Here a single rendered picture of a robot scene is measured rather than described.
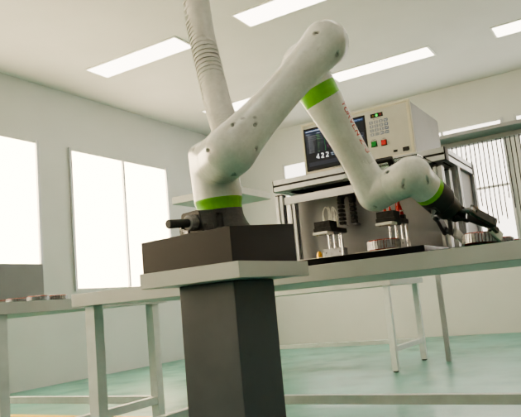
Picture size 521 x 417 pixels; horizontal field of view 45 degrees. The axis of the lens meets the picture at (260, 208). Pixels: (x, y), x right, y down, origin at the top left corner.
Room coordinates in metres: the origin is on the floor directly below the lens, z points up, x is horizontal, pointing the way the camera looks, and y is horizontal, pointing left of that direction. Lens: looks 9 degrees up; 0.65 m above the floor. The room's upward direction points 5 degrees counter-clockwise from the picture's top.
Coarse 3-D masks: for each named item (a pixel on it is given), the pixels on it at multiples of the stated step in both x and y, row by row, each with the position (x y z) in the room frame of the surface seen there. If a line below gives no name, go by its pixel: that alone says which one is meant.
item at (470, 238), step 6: (468, 234) 1.89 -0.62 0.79; (474, 234) 1.87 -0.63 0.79; (480, 234) 1.87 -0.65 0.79; (486, 234) 1.86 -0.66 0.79; (462, 240) 1.92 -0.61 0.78; (468, 240) 1.89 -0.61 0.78; (474, 240) 1.87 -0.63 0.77; (480, 240) 1.86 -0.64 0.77; (486, 240) 1.86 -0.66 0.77; (492, 240) 1.86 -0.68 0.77
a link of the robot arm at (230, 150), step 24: (312, 24) 1.55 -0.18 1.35; (336, 24) 1.54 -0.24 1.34; (312, 48) 1.52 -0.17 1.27; (336, 48) 1.54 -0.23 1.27; (288, 72) 1.50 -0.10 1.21; (312, 72) 1.52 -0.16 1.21; (264, 96) 1.49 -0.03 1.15; (288, 96) 1.50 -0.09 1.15; (240, 120) 1.46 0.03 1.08; (264, 120) 1.47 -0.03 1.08; (216, 144) 1.44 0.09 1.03; (240, 144) 1.44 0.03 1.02; (264, 144) 1.50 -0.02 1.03; (216, 168) 1.47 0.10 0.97; (240, 168) 1.47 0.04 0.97
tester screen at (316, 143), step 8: (360, 120) 2.26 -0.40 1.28; (360, 128) 2.26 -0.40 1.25; (312, 136) 2.36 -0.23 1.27; (320, 136) 2.35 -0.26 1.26; (312, 144) 2.37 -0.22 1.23; (320, 144) 2.35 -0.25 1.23; (328, 144) 2.33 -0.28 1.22; (312, 152) 2.37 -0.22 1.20; (320, 152) 2.35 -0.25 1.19; (312, 160) 2.37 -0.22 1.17; (320, 160) 2.35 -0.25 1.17; (312, 168) 2.37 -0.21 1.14
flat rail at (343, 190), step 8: (312, 192) 2.34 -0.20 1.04; (320, 192) 2.32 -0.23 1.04; (328, 192) 2.31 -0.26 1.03; (336, 192) 2.29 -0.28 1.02; (344, 192) 2.27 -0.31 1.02; (352, 192) 2.26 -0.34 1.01; (288, 200) 2.39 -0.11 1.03; (296, 200) 2.37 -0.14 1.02; (304, 200) 2.36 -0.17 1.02; (312, 200) 2.35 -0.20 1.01
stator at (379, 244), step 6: (372, 240) 2.08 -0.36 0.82; (378, 240) 2.06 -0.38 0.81; (384, 240) 2.06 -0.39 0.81; (390, 240) 2.06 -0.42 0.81; (396, 240) 2.07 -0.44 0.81; (372, 246) 2.08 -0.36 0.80; (378, 246) 2.07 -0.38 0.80; (384, 246) 2.06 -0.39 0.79; (390, 246) 2.06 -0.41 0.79; (396, 246) 2.07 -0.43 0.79
